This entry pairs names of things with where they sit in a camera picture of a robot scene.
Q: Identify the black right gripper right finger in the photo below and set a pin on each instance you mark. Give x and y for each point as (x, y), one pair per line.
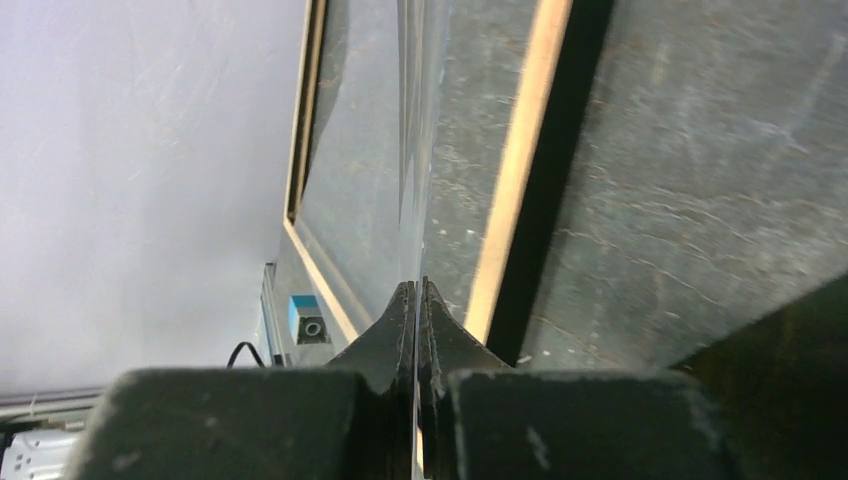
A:
(482, 419)

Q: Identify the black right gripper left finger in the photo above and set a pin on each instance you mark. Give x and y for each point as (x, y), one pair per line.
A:
(348, 419)

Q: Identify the light wooden picture frame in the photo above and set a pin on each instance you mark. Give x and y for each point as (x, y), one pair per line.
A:
(516, 82)

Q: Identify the clear acrylic sheet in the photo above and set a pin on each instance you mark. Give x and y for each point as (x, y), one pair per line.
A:
(376, 103)

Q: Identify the landscape photo print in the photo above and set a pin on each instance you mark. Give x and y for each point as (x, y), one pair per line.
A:
(781, 387)

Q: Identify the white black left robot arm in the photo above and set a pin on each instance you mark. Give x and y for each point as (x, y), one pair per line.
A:
(37, 454)

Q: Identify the blue grey small block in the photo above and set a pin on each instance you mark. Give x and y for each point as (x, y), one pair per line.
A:
(306, 322)

